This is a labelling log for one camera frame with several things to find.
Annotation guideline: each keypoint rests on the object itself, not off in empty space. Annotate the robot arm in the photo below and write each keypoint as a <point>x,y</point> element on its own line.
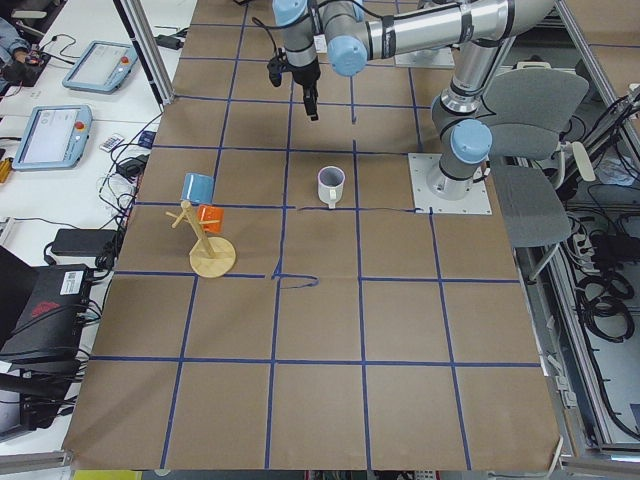
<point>483,31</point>

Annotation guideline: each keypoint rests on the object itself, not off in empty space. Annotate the teach pendant far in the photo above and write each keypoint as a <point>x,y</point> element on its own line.
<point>102,68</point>

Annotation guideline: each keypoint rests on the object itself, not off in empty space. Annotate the aluminium frame post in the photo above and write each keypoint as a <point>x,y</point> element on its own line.
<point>134,20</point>

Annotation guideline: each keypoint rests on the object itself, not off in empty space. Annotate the wooden mug tree stand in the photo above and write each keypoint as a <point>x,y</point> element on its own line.
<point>212,256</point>

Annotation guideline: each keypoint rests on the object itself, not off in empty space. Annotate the teach pendant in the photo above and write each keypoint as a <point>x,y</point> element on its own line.
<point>102,68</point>
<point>54,138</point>

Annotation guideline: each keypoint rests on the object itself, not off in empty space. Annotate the black computer box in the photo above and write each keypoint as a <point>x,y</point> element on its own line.
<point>40,312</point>

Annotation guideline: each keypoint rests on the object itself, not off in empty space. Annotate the white ribbed mug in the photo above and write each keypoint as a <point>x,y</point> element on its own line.
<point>330,183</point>

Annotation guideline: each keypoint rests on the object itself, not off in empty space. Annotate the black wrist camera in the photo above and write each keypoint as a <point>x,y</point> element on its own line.
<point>276,67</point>

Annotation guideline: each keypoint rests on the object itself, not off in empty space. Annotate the orange mug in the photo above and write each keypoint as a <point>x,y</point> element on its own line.
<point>210,218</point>

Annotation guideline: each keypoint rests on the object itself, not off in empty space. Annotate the blue mug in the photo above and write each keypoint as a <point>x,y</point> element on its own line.
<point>198,188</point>

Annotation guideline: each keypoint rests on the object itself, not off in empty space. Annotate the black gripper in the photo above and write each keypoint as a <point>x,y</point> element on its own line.
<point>304,75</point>

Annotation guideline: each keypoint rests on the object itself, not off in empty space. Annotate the grey office chair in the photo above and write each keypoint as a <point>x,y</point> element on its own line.
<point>526,109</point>

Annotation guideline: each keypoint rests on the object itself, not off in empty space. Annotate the teach pendant near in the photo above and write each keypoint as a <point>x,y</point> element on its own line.
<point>54,138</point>

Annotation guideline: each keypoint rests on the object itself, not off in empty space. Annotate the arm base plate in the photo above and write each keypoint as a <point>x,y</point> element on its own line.
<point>433,192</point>
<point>441,58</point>

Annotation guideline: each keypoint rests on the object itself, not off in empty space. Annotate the black power adapter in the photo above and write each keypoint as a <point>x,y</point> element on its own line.
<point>169,42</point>

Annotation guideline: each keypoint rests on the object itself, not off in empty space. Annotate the person at desk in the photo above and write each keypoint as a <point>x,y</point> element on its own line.
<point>14,52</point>

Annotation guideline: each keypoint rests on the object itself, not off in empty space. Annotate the black power brick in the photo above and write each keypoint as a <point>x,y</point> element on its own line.
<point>82,242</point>

